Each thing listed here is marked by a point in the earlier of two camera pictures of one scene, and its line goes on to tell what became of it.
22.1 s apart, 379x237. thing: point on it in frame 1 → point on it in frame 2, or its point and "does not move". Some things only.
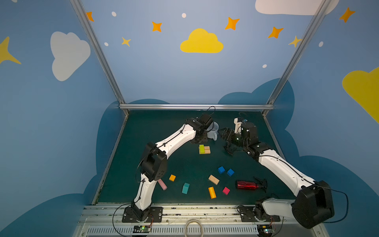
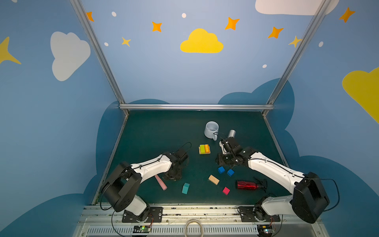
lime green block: (202, 149) does not move
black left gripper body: (203, 137) → (173, 173)
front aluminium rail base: (107, 220) does not move
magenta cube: (226, 190) does not move
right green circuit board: (265, 230) does not move
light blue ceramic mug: (212, 134) does not move
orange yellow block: (212, 192) → (207, 148)
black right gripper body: (232, 138) → (224, 158)
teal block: (185, 187) does not move
